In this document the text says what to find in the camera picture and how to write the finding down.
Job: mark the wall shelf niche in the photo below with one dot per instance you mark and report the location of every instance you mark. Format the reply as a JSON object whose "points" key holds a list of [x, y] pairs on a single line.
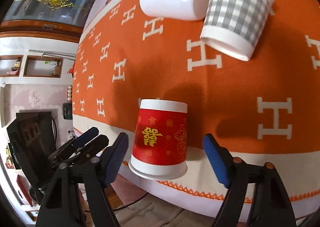
{"points": [[10, 66], [44, 67]]}

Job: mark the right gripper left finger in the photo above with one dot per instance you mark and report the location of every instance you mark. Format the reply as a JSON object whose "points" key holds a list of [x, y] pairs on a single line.
{"points": [[61, 203]]}

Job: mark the black chair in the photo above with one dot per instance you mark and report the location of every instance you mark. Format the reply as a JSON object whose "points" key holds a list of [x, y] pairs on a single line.
{"points": [[31, 136]]}

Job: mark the orange H-pattern table cloth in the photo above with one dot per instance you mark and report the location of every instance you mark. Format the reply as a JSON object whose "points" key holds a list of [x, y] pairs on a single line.
{"points": [[262, 110]]}

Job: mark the wall shelf niche right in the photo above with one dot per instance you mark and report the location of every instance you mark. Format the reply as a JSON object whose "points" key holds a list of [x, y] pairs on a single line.
{"points": [[44, 67]]}

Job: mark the grey checked paper cup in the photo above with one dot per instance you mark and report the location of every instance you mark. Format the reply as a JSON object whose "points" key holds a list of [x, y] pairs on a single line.
{"points": [[234, 27]]}

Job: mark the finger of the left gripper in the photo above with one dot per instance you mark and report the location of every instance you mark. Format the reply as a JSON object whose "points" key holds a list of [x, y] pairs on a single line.
{"points": [[85, 135], [71, 155]]}

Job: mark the red paper cup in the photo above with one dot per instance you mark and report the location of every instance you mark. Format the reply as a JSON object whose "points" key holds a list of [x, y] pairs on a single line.
{"points": [[159, 149]]}

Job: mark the wall shelf niche left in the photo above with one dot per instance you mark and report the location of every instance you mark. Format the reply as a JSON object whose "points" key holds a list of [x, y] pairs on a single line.
{"points": [[10, 66]]}

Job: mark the glass door cabinet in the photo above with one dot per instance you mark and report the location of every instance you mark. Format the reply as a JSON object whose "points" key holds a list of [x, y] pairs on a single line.
{"points": [[52, 19]]}

